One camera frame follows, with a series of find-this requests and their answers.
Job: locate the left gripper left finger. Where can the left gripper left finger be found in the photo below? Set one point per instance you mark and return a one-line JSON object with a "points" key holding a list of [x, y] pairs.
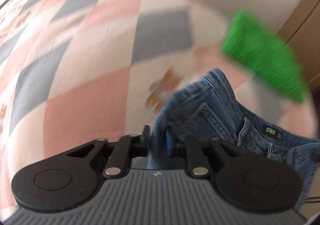
{"points": [[73, 177]]}

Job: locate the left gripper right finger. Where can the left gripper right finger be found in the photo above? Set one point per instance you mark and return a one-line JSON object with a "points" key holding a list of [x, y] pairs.
{"points": [[244, 179]]}

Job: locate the blue denim jeans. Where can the blue denim jeans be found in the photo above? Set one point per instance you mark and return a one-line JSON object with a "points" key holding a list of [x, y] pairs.
{"points": [[208, 109]]}

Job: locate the pink grey checkered quilt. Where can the pink grey checkered quilt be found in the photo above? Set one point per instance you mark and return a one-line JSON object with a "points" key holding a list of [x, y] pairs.
{"points": [[76, 70]]}

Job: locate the green fuzzy cloth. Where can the green fuzzy cloth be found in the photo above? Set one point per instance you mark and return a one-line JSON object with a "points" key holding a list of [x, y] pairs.
{"points": [[267, 56]]}

